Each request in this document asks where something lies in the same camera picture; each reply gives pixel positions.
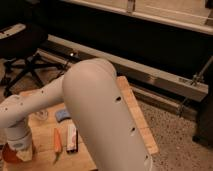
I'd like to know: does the orange carrot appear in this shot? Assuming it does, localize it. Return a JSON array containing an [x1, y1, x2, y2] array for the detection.
[[54, 128, 63, 163]]

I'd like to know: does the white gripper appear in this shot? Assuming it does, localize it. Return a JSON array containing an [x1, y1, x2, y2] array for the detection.
[[7, 133, 33, 162]]

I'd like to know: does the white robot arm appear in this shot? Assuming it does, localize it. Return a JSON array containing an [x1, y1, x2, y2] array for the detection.
[[0, 58, 156, 171]]

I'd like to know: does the blue sponge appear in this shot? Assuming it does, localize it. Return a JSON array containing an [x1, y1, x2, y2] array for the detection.
[[55, 109, 70, 123]]

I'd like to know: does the orange ceramic bowl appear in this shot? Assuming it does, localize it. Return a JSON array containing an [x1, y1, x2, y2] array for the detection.
[[2, 144, 21, 164]]

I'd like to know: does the white wall ledge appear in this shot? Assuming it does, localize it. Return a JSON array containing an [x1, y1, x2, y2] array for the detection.
[[63, 0, 213, 35]]

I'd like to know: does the clear plastic bottle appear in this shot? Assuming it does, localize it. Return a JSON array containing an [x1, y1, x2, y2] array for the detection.
[[34, 110, 48, 121]]

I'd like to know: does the black office chair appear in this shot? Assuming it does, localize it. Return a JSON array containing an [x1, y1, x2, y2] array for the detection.
[[0, 23, 62, 97]]

